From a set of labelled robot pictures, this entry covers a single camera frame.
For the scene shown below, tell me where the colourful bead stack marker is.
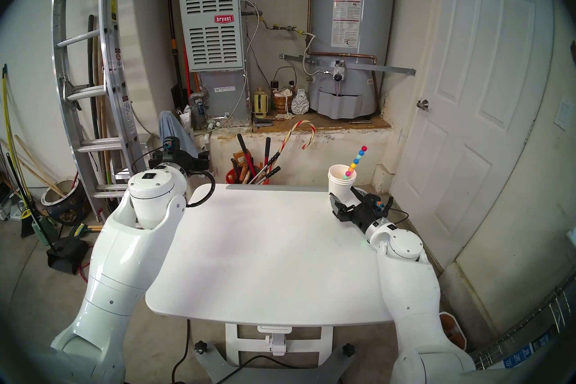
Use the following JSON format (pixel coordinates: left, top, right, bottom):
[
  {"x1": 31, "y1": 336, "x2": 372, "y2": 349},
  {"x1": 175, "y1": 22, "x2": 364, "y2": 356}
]
[{"x1": 344, "y1": 146, "x2": 368, "y2": 180}]

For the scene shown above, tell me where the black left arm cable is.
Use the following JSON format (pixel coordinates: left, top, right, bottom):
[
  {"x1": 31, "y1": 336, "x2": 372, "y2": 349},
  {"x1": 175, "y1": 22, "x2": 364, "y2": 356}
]
[{"x1": 184, "y1": 167, "x2": 216, "y2": 208}]

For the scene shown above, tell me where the striped candy cane decoration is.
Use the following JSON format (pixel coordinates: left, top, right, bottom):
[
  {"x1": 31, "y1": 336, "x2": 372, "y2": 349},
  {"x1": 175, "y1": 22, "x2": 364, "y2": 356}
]
[{"x1": 265, "y1": 120, "x2": 316, "y2": 177}]

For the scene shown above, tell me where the white cup with green logo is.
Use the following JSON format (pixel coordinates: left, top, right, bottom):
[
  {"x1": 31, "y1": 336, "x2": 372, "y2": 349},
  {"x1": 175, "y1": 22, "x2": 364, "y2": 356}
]
[{"x1": 330, "y1": 181, "x2": 356, "y2": 208}]

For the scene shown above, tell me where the black dustpan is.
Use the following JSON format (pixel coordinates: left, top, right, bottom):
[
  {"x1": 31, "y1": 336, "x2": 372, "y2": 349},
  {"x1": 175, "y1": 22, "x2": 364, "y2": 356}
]
[{"x1": 46, "y1": 237, "x2": 89, "y2": 276}]

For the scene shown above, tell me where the flexible metal conduit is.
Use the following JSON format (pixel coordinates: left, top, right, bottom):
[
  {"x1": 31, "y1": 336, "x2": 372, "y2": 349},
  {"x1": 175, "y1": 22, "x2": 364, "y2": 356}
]
[{"x1": 207, "y1": 0, "x2": 262, "y2": 129}]

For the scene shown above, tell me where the green watering can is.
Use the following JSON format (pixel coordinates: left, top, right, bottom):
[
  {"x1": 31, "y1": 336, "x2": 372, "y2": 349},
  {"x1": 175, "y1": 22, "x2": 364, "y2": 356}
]
[{"x1": 31, "y1": 214, "x2": 57, "y2": 246}]

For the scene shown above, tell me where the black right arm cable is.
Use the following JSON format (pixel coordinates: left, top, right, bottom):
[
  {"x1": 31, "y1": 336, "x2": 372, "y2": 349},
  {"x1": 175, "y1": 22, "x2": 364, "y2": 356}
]
[{"x1": 382, "y1": 199, "x2": 410, "y2": 226}]

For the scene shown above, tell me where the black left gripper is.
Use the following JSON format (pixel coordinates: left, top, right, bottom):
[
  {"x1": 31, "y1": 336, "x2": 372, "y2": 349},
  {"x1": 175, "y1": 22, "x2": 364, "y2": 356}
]
[{"x1": 148, "y1": 149, "x2": 211, "y2": 173}]

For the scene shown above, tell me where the grey drain pipe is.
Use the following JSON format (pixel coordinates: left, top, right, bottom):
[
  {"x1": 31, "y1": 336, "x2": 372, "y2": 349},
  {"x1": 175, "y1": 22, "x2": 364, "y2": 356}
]
[{"x1": 188, "y1": 88, "x2": 210, "y2": 127}]

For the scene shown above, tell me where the white planter with brown pots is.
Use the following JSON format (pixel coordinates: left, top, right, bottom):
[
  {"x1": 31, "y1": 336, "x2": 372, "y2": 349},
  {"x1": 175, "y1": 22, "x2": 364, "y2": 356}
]
[{"x1": 439, "y1": 311, "x2": 468, "y2": 352}]

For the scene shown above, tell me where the wooden pole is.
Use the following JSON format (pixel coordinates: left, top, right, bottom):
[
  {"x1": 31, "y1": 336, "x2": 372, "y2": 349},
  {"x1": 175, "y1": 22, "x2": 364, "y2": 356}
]
[{"x1": 13, "y1": 134, "x2": 66, "y2": 197}]

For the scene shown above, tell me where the blue white carton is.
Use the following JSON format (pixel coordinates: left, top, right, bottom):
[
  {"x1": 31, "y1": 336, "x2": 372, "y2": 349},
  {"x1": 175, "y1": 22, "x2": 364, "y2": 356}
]
[{"x1": 502, "y1": 329, "x2": 554, "y2": 368}]

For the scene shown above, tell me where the black pole with orange band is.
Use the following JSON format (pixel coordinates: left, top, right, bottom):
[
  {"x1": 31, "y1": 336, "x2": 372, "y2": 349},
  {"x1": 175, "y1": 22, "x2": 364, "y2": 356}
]
[{"x1": 164, "y1": 0, "x2": 187, "y2": 109}]

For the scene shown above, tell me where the yellow handled broom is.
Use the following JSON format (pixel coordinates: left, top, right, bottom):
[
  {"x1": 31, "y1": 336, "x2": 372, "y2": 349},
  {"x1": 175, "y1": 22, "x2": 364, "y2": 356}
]
[{"x1": 1, "y1": 64, "x2": 34, "y2": 239}]

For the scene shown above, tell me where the grey water heater tank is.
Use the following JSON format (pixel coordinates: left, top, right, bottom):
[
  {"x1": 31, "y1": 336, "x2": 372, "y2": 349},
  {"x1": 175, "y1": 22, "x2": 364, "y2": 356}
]
[{"x1": 306, "y1": 0, "x2": 397, "y2": 119}]

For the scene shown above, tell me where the wicker basket with handle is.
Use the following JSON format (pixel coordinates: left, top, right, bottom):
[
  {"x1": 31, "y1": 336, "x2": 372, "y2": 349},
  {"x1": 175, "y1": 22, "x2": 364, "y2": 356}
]
[{"x1": 272, "y1": 66, "x2": 295, "y2": 115}]

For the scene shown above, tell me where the metal wire shelf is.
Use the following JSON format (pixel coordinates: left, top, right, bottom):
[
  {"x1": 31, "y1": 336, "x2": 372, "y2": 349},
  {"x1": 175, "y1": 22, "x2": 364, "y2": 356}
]
[{"x1": 468, "y1": 271, "x2": 576, "y2": 370}]

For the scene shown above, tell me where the white table frame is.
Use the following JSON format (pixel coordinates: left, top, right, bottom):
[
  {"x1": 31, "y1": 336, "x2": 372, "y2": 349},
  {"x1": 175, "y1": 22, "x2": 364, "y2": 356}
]
[{"x1": 193, "y1": 322, "x2": 356, "y2": 384}]

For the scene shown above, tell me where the blue cloth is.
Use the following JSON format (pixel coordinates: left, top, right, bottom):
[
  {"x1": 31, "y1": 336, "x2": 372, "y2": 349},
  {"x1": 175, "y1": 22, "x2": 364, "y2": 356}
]
[{"x1": 158, "y1": 111, "x2": 196, "y2": 159}]

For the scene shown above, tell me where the grey Bryant furnace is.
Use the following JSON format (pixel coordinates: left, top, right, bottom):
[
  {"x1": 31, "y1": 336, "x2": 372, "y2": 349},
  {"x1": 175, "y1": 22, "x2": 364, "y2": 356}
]
[{"x1": 175, "y1": 0, "x2": 250, "y2": 127}]

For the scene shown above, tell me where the long black pole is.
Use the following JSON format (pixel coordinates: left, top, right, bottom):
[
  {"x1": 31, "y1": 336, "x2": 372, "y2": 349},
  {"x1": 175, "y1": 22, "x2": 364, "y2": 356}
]
[{"x1": 88, "y1": 14, "x2": 100, "y2": 141}]

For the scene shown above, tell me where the wooden platform board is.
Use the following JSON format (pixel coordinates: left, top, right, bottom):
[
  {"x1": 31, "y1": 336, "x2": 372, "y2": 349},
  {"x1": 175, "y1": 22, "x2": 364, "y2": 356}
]
[{"x1": 252, "y1": 114, "x2": 392, "y2": 132}]

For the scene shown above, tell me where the green yellow hand brush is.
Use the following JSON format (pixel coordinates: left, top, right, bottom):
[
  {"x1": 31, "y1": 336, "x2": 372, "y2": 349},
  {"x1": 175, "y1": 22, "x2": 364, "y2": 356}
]
[{"x1": 67, "y1": 223, "x2": 104, "y2": 237}]

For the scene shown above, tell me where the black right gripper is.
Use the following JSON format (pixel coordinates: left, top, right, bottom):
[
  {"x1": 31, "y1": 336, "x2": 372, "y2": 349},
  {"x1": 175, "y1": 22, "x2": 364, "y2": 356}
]
[{"x1": 330, "y1": 186, "x2": 383, "y2": 234}]

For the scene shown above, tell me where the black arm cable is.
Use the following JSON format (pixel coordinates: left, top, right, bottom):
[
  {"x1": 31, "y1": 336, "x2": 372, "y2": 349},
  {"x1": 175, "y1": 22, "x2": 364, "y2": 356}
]
[
  {"x1": 382, "y1": 199, "x2": 410, "y2": 226},
  {"x1": 184, "y1": 167, "x2": 216, "y2": 208}
]

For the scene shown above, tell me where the red hose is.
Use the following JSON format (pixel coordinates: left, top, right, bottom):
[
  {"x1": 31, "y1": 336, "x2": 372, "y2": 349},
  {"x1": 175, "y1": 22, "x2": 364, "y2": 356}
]
[{"x1": 79, "y1": 248, "x2": 97, "y2": 285}]

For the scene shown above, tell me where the white flexible hose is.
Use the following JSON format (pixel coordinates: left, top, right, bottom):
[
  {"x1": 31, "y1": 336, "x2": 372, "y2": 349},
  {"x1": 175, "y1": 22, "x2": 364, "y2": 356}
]
[{"x1": 302, "y1": 32, "x2": 336, "y2": 75}]

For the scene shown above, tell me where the yellow jug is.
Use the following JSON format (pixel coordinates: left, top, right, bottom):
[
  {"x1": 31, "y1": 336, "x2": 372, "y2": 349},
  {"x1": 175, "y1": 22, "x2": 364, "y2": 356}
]
[{"x1": 253, "y1": 87, "x2": 269, "y2": 119}]

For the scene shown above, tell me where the dark blue ceramic pot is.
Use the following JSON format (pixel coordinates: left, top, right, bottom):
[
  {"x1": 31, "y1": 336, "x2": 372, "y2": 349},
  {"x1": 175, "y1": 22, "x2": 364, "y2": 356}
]
[{"x1": 40, "y1": 178, "x2": 88, "y2": 226}]

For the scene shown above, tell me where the aluminium extension ladder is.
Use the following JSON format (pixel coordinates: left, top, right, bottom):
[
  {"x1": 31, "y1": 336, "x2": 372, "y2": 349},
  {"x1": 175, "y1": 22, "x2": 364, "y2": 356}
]
[{"x1": 51, "y1": 0, "x2": 156, "y2": 226}]

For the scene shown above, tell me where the wooden saw handle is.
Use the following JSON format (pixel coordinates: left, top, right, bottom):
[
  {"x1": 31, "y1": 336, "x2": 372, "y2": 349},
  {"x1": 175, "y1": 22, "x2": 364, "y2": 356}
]
[{"x1": 232, "y1": 154, "x2": 250, "y2": 183}]

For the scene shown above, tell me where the wide grey metal strap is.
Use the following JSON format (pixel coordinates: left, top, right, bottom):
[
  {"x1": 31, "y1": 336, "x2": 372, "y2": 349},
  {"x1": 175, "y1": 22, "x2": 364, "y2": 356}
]
[{"x1": 279, "y1": 53, "x2": 417, "y2": 76}]

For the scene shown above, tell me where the crumpled aluminium foil bundle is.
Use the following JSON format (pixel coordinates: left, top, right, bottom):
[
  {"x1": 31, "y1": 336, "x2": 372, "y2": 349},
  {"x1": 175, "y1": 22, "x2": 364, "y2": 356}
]
[{"x1": 290, "y1": 89, "x2": 310, "y2": 115}]

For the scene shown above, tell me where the black floor cable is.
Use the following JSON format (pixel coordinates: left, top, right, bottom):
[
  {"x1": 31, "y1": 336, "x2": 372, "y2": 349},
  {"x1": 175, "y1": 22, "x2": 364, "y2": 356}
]
[{"x1": 171, "y1": 320, "x2": 279, "y2": 384}]

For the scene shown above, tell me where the white light switch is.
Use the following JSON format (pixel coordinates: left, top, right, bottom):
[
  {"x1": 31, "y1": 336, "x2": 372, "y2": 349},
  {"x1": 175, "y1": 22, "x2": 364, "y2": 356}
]
[{"x1": 553, "y1": 97, "x2": 574, "y2": 132}]

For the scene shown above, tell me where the gas pipe with yellow valve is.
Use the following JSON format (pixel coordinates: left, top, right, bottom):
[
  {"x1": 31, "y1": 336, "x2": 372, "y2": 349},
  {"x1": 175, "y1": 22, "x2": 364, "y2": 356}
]
[{"x1": 243, "y1": 10, "x2": 306, "y2": 35}]

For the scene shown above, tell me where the white panel door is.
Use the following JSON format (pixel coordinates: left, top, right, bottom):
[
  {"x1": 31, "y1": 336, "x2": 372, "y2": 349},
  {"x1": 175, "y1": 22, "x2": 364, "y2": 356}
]
[{"x1": 389, "y1": 0, "x2": 554, "y2": 269}]

